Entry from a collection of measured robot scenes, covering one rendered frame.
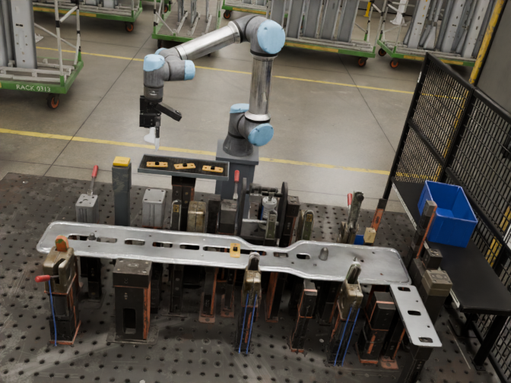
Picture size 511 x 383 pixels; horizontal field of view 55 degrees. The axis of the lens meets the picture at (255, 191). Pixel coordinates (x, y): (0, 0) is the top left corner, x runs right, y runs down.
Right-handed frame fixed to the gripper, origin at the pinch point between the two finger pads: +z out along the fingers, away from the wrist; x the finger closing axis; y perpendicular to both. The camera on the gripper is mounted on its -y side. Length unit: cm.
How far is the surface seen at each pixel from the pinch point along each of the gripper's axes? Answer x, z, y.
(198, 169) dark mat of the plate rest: 2.6, 9.5, -17.0
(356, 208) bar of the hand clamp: 29, 11, -78
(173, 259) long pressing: 41.8, 25.7, -6.3
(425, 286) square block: 60, 24, -97
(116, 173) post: 0.2, 14.1, 16.2
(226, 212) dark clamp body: 20.9, 18.9, -27.2
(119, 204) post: -0.3, 29.6, 15.3
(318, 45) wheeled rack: -609, 99, -264
